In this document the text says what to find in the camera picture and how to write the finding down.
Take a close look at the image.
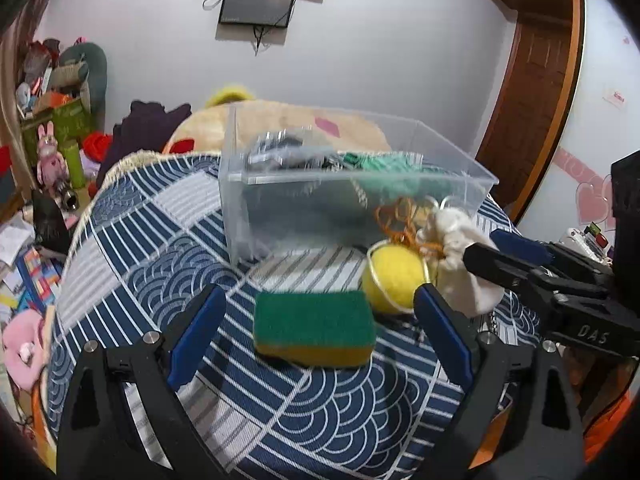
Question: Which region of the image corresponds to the clear plastic storage box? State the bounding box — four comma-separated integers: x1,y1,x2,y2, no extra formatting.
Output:
219,110,498,262

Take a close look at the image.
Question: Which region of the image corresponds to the green yellow sponge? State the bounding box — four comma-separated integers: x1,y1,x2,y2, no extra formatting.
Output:
253,290,376,368

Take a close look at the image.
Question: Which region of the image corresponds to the dark purple clothing pile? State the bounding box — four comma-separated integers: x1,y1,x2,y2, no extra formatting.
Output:
96,100,192,188

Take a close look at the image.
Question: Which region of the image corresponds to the black plastic bag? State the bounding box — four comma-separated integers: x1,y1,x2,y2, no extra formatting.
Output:
32,190,72,255

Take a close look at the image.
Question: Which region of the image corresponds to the white drawstring pouch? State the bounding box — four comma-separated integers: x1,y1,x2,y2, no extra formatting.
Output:
418,207,504,318

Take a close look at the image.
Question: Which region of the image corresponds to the green bottle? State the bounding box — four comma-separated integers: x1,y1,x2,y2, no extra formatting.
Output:
60,139,86,190

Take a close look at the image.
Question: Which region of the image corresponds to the blue patterned tablecloth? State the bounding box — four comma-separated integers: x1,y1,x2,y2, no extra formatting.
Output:
46,152,542,480

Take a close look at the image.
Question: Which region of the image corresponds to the brown wooden door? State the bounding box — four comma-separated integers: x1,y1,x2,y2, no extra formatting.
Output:
476,14,576,221

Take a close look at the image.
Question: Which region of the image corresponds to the pink plush toy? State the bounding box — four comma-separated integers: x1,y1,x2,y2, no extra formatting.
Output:
2,310,46,391

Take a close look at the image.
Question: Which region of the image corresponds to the green fabric scrunchie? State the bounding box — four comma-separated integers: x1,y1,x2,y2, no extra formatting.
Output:
341,152,444,198

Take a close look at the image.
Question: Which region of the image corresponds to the pink rabbit figurine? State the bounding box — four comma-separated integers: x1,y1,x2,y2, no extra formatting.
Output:
37,122,68,191

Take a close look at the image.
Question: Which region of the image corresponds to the orange string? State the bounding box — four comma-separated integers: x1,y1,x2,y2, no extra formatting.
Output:
373,196,446,261

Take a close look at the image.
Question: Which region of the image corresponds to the green cardboard box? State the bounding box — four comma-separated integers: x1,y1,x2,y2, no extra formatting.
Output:
21,99,94,158

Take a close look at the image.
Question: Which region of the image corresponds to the grey green plush toy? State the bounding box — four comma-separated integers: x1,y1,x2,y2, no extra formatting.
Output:
49,42,107,115

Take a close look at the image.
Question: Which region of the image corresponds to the white wardrobe sliding door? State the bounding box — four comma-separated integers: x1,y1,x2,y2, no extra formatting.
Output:
518,0,639,242

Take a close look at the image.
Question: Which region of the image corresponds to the colourful book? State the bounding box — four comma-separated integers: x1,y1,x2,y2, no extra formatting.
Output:
15,248,62,315

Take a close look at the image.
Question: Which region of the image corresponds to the small black wall monitor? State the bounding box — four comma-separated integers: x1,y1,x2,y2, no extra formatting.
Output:
218,0,295,28

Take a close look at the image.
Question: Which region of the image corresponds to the yellow tennis ball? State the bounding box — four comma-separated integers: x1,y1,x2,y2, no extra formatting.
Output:
361,240,431,315

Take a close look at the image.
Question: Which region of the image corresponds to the red cloth item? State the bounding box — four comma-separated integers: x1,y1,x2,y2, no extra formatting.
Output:
81,131,113,164

